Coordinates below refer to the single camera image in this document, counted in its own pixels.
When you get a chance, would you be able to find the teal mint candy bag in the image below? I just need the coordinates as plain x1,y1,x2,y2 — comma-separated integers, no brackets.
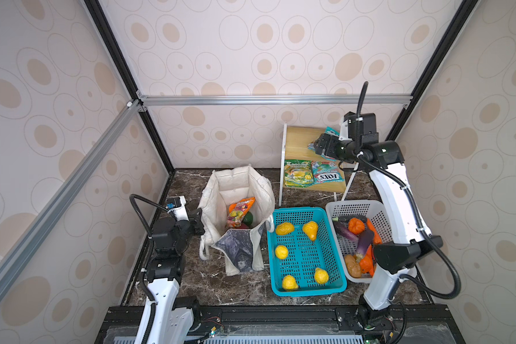
308,127,340,161

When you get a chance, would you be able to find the orange fruit candy bag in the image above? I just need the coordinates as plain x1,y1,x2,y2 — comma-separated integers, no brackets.
226,197,255,229

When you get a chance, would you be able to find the cream canvas grocery bag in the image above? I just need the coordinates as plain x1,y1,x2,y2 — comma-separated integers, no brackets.
198,166,275,276

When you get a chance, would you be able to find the green avocado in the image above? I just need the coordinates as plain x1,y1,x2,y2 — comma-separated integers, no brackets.
242,212,254,227

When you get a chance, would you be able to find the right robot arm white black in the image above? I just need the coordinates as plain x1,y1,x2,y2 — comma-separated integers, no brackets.
314,112,443,311

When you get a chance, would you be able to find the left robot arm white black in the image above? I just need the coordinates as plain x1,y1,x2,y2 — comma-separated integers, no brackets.
135,206,203,343

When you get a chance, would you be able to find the teal Fox's candy bag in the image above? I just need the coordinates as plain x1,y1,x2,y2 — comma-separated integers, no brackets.
311,161,344,184

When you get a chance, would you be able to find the green lemon candy bag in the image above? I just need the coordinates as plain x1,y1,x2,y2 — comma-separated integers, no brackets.
284,159,315,188

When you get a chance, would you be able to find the white plastic basket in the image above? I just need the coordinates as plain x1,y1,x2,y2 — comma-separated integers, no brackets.
325,200,392,284

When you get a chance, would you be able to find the yellow lemon upper left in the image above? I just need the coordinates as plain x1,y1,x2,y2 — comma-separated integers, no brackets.
275,222,295,236

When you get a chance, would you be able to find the yellow lemon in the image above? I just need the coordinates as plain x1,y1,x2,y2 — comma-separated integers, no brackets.
275,245,289,260
275,222,295,236
314,267,330,285
282,275,299,291

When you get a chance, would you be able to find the yellow lemon middle left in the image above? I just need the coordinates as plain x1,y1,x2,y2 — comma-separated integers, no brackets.
275,245,289,260

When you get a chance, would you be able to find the orange bell pepper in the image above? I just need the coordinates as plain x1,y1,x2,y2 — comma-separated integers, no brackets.
348,217,366,236

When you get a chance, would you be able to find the purple eggplant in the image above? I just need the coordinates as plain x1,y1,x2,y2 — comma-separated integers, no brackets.
355,229,374,262
333,221,359,242

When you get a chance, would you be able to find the yellow pear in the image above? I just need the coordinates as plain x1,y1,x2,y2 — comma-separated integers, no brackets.
302,221,319,242

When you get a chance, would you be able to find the orange carrot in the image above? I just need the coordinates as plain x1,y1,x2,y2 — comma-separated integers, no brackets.
366,219,383,245

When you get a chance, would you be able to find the yellow lemon bottom left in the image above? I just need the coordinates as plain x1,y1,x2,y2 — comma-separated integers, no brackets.
282,275,299,291

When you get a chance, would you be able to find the teal plastic basket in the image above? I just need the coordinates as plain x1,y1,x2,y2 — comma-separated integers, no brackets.
267,207,347,298

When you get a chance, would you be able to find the brown potato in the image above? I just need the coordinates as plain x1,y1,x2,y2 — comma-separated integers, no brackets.
344,255,362,279

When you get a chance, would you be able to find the silver aluminium crossbar left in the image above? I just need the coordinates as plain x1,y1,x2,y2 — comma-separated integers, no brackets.
0,99,143,302

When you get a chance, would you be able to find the silver aluminium crossbar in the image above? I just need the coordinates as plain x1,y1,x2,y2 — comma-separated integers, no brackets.
0,99,143,302
137,93,414,108

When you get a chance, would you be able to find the yellow lemon bottom right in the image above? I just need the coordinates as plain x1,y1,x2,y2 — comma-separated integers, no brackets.
314,267,330,285

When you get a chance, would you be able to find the silver aluminium crossbar back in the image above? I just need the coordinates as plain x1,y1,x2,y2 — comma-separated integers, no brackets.
137,93,414,108

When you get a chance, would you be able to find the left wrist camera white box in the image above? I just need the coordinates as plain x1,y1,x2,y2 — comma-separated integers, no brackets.
165,196,189,221

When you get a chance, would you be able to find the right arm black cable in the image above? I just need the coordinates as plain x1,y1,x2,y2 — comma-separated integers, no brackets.
355,80,462,300

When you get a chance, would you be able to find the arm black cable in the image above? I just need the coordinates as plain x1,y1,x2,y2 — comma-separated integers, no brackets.
355,80,462,300
128,193,171,298

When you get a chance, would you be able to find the white wire wooden shelf rack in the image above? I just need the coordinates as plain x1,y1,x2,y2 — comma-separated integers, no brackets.
278,123,369,207

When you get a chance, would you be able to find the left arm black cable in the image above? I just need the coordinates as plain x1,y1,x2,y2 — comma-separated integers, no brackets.
128,193,171,298

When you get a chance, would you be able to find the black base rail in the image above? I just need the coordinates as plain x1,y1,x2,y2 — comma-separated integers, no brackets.
95,304,465,344

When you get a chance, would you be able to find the black corner frame post right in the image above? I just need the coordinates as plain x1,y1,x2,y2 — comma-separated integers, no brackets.
386,0,480,140

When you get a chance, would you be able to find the black corner frame post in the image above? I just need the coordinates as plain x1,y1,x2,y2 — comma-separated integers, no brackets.
386,0,480,140
83,0,176,175

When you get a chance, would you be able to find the black corner frame post left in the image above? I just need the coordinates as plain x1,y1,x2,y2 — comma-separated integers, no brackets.
83,0,176,175

